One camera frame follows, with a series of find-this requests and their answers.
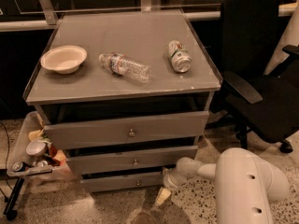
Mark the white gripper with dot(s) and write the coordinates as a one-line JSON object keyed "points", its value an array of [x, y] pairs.
{"points": [[171, 180]]}

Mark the grey bottom drawer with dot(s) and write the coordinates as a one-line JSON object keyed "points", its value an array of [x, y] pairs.
{"points": [[126, 180]]}

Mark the grey drawer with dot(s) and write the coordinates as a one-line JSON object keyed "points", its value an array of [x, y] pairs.
{"points": [[110, 132], [126, 180], [129, 160]]}

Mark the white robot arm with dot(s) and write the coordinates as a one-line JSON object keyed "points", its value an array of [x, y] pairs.
{"points": [[245, 184]]}

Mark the grey middle drawer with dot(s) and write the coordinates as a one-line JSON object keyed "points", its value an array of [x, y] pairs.
{"points": [[129, 160]]}

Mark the grey top drawer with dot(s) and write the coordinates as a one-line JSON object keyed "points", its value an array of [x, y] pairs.
{"points": [[110, 132]]}

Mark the grey drawer cabinet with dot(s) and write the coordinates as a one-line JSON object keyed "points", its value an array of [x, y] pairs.
{"points": [[94, 93]]}

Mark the black office chair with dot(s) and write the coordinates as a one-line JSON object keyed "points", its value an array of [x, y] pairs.
{"points": [[256, 102]]}

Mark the green white soda can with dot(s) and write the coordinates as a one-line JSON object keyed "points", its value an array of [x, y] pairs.
{"points": [[179, 57]]}

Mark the clear plastic trash bin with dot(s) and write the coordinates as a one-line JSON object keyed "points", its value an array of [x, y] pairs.
{"points": [[34, 156]]}

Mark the silver can in bin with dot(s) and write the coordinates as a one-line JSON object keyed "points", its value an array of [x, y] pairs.
{"points": [[36, 148]]}

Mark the clear plastic water bottle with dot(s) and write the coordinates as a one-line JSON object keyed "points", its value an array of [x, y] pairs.
{"points": [[121, 65]]}

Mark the small can in bin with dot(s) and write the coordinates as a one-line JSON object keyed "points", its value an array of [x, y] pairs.
{"points": [[18, 166]]}

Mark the black bin stand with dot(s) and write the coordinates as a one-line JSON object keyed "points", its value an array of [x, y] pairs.
{"points": [[9, 211]]}

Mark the white paper bowl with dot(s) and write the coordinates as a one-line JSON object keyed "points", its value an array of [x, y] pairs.
{"points": [[64, 59]]}

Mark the metal railing bar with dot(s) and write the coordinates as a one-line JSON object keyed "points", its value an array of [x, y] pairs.
{"points": [[26, 15]]}

